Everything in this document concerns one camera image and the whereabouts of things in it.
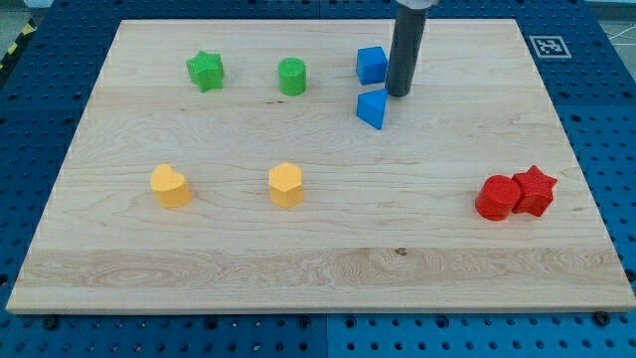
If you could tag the blue triangle block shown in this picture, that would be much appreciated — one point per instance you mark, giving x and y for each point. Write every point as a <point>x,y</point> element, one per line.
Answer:
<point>371,107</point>

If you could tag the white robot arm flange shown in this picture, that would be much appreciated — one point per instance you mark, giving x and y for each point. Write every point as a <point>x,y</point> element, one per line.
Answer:
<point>418,4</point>

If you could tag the blue cube block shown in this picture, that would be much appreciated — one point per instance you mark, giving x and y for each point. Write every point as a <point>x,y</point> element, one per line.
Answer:
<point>371,65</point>

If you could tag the yellow hexagon block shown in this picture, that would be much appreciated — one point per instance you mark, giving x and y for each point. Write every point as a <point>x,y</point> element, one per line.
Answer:
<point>285,185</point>

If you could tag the green cylinder block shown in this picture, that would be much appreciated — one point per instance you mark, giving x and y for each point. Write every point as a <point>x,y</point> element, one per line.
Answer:
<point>292,76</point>

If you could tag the yellow heart block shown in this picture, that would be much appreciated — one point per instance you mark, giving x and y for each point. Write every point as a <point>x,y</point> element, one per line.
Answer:
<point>170,187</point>

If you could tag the green star block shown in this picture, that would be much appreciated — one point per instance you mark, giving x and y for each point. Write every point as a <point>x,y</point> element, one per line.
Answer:
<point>206,71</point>

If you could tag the red cylinder block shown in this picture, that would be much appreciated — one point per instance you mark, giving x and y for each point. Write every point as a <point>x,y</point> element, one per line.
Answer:
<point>497,198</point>

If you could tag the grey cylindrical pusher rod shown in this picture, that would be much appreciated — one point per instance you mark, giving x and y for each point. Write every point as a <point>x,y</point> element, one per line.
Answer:
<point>408,31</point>

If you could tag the red star block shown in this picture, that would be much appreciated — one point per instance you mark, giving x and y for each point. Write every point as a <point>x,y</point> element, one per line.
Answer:
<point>536,189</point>

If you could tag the white fiducial marker tag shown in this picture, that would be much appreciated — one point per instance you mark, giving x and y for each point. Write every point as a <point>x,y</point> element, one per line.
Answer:
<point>550,47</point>

